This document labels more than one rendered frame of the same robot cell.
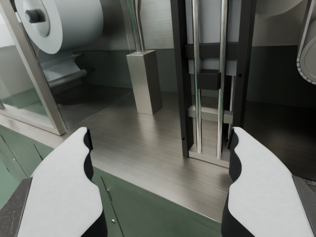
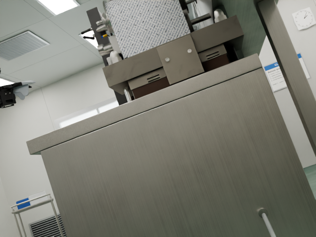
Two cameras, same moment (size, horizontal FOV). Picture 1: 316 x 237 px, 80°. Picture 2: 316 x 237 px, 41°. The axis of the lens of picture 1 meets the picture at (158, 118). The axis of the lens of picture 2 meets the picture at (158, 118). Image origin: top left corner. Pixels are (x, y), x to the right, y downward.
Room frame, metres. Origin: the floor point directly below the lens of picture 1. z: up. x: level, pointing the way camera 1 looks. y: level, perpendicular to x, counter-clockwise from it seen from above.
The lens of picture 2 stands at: (-0.36, -1.74, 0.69)
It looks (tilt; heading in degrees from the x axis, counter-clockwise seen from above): 7 degrees up; 60
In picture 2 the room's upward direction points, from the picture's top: 20 degrees counter-clockwise
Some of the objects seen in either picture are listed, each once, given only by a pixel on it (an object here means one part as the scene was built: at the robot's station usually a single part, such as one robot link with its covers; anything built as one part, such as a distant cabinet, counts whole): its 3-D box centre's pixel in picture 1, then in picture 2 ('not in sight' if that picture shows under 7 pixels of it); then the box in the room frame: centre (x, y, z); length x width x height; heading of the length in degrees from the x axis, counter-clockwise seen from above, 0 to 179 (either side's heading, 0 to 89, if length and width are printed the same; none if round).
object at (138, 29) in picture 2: not in sight; (151, 29); (0.38, -0.60, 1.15); 0.23 x 0.01 x 0.18; 144
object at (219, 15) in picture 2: not in sight; (219, 16); (0.44, -0.86, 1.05); 0.04 x 0.04 x 0.04
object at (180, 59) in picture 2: not in sight; (180, 60); (0.30, -0.81, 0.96); 0.10 x 0.03 x 0.11; 144
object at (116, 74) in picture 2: not in sight; (174, 57); (0.34, -0.73, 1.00); 0.40 x 0.16 x 0.06; 144
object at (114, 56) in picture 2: not in sight; (115, 58); (0.19, -0.67, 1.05); 0.04 x 0.04 x 0.04
